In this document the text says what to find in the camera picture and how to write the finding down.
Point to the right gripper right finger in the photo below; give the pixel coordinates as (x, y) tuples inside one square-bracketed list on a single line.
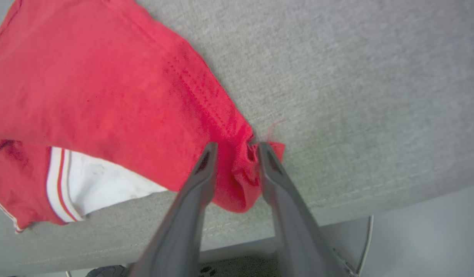
[(294, 231)]

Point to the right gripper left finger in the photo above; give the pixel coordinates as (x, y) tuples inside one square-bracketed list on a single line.
[(183, 231)]

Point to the red and white garment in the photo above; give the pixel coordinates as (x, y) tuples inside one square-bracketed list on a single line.
[(106, 96)]

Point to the dark speckled mat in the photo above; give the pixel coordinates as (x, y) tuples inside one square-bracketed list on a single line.
[(241, 267)]

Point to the thin curved metal rod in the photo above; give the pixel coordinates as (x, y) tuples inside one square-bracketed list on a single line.
[(368, 238)]

